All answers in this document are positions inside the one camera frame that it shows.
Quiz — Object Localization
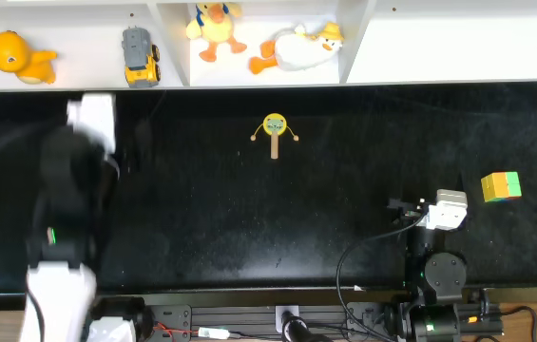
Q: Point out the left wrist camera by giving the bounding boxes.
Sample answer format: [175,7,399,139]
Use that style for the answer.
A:
[66,92,118,154]

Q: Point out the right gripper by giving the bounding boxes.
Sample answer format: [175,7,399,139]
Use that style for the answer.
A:
[387,197,429,220]

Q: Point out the mounting rail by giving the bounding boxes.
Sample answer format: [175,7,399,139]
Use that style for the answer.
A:
[90,288,537,342]

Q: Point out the white shelf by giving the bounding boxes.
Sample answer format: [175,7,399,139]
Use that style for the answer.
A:
[0,0,537,93]

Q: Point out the many-coloured puzzle cube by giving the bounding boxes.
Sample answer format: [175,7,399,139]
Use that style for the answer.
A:
[480,171,523,204]

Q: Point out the yellow rubber duck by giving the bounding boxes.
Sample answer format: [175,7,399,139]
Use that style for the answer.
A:
[0,29,59,86]

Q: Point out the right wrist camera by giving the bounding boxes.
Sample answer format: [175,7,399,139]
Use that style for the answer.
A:
[422,188,469,232]

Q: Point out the grey and yellow toy truck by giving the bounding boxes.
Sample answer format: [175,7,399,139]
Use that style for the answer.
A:
[121,26,163,89]

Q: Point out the yellow plush duck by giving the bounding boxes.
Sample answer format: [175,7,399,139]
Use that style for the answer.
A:
[184,2,249,64]

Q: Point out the yellow rattle drum toy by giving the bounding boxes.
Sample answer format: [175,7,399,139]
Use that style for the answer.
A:
[249,112,300,161]

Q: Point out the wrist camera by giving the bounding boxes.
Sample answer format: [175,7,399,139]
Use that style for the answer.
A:
[422,188,469,232]
[66,92,118,154]

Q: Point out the white plush duck with hat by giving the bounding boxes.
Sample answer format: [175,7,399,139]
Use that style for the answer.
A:
[248,21,345,76]

